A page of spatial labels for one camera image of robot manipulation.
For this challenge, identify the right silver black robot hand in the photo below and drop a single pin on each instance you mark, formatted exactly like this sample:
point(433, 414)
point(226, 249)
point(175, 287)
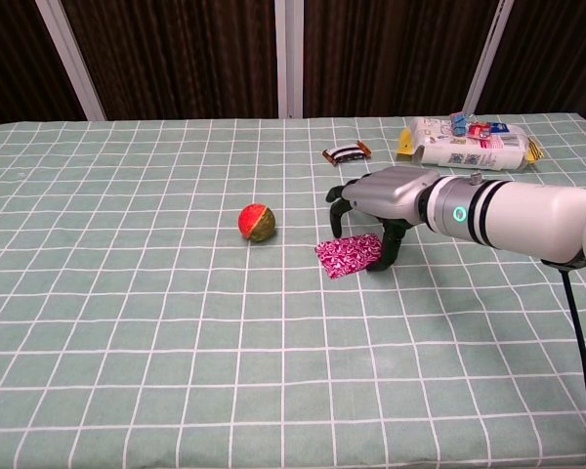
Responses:
point(390, 193)

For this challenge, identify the green checked tablecloth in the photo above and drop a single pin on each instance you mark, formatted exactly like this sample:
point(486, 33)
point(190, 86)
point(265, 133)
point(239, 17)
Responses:
point(176, 317)

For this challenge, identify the pink patterned cloth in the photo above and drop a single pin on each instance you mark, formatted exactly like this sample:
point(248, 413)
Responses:
point(349, 255)

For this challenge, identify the red and green ball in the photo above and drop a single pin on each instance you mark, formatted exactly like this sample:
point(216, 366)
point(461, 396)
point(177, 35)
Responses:
point(256, 222)

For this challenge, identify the black white striped snack bar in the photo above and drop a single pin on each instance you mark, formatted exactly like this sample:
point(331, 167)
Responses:
point(347, 153)

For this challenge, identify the white printed plastic package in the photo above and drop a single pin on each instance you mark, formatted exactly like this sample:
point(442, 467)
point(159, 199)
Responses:
point(469, 149)

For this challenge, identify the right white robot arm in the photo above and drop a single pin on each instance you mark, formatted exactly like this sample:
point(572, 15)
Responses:
point(517, 220)

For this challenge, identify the dark white-framed partition panel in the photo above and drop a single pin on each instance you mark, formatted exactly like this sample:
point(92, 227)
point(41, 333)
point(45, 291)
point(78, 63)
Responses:
point(176, 58)
point(390, 58)
point(552, 54)
point(14, 63)

